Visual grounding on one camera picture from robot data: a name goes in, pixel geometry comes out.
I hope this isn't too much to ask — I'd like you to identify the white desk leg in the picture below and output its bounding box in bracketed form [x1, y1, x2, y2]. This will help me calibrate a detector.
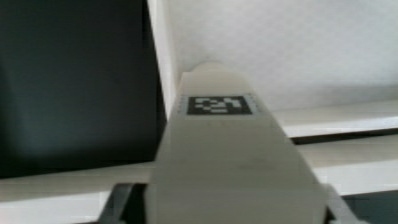
[145, 62, 326, 224]

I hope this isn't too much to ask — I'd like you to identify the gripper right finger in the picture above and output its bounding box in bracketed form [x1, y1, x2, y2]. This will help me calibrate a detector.
[323, 184, 362, 224]

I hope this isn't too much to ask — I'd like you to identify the white front fence bar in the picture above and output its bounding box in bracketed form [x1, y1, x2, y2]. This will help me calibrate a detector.
[0, 135, 398, 224]

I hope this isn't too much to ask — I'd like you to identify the white desk top tray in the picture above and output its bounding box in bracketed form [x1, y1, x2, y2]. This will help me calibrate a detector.
[147, 0, 398, 136]

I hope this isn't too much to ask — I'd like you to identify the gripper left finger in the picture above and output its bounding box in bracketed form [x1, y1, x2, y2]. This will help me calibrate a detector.
[95, 183, 140, 224]

